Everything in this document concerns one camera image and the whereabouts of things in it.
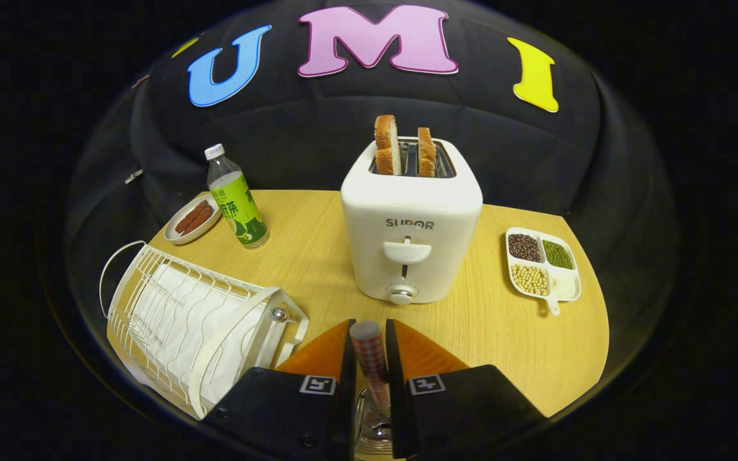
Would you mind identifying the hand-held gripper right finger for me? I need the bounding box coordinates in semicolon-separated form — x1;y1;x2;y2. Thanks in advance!
385;318;546;459

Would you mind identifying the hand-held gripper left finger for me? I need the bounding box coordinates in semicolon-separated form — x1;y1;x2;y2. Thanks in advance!
202;319;357;460

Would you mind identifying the metal wire basket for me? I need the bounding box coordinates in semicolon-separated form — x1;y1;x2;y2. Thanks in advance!
353;387;395;461

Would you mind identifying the white wire dish rack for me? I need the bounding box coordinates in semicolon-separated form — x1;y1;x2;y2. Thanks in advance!
99;240;311;421

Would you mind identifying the white divided dish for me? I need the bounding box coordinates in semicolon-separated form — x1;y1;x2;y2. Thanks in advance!
505;227;582;316

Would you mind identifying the small beige dish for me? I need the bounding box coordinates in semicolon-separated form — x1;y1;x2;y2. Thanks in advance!
164;192;224;246

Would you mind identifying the pile of yellow soybeans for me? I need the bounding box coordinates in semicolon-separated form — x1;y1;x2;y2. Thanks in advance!
511;263;550;296

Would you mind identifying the white toaster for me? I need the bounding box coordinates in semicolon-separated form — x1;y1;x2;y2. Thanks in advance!
340;136;484;305

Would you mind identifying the pile of dark red beans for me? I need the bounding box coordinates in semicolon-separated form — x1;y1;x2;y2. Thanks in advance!
509;233;541;263

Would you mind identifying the green label drink bottle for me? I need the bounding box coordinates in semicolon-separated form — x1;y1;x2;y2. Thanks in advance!
204;143;270;250

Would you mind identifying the pile of green beans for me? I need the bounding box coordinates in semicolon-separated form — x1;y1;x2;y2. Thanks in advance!
542;239;574;270

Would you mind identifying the red sausage piece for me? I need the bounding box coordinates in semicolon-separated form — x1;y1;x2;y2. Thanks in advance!
174;200;211;234
183;206;215;235

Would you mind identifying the short toast bread slice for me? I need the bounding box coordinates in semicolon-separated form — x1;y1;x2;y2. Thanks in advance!
417;127;438;178

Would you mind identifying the tall toast bread slice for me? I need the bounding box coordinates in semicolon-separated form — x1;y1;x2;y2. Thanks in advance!
374;115;402;176

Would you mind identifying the black backdrop cloth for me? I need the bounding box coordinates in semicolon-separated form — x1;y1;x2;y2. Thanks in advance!
65;0;680;359

